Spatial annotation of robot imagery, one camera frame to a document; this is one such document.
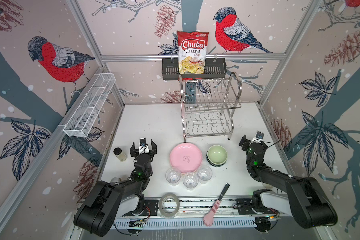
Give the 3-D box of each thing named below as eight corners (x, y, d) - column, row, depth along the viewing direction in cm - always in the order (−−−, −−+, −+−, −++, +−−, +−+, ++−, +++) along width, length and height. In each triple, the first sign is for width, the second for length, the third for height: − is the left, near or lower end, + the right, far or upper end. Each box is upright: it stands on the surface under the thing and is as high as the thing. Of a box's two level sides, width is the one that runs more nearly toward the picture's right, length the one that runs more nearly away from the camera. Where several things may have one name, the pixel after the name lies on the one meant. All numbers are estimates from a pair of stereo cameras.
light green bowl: (207, 167, 88) (209, 161, 81) (205, 151, 95) (207, 144, 88) (225, 167, 88) (229, 161, 81) (222, 151, 95) (225, 144, 88)
